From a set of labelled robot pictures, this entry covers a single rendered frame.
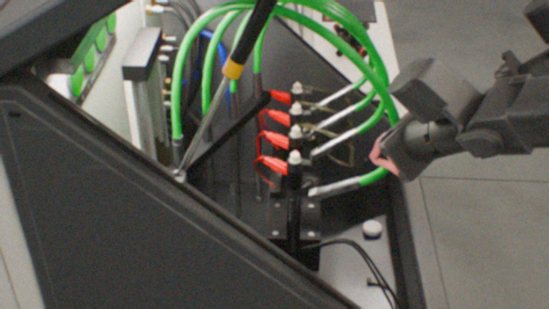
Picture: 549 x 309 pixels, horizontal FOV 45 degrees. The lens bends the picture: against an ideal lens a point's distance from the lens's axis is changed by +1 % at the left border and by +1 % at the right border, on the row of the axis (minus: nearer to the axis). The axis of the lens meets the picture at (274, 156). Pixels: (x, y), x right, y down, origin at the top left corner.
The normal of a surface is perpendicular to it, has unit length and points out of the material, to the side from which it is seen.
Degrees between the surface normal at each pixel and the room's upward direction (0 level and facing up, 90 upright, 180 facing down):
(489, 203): 0
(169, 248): 90
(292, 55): 90
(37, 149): 90
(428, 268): 0
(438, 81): 46
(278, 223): 0
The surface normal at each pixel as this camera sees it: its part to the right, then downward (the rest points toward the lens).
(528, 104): -0.64, -0.67
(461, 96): 0.40, -0.15
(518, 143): -0.56, 0.74
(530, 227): 0.00, -0.82
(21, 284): -0.04, 0.58
